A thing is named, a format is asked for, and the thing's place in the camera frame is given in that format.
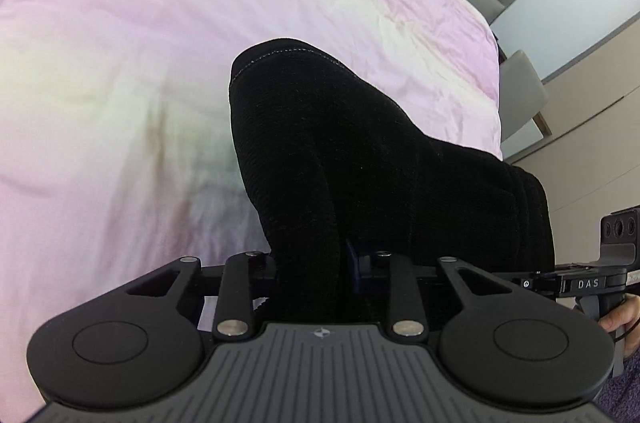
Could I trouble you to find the black pants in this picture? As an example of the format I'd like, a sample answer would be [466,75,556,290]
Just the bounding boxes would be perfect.
[229,39,554,323]

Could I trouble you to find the right hand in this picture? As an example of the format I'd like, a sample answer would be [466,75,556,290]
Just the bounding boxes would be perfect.
[599,294,640,358]

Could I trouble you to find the purple fuzzy right sleeve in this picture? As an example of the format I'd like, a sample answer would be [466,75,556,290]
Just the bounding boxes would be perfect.
[596,351,640,423]

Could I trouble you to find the pink floral bed quilt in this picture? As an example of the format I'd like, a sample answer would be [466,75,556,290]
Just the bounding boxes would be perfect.
[1,0,501,422]

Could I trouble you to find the grey upholstered chair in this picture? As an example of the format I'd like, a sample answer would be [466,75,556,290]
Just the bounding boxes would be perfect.
[499,50,549,160]

